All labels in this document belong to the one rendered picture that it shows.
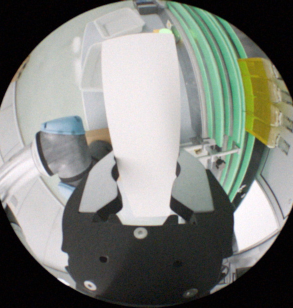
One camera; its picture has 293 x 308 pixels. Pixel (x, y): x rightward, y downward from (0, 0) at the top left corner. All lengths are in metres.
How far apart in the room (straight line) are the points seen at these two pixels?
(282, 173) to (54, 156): 0.66
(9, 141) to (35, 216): 2.03
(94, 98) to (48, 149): 0.33
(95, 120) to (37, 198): 3.23
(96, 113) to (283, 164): 0.78
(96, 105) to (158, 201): 0.45
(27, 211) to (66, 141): 3.29
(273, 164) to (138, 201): 0.48
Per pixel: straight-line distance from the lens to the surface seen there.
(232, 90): 0.35
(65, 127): 0.23
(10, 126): 3.57
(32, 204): 3.48
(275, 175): 0.50
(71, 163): 0.25
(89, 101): 0.52
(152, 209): 0.18
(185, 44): 0.39
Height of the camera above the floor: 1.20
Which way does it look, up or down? 59 degrees down
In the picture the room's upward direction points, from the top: 177 degrees counter-clockwise
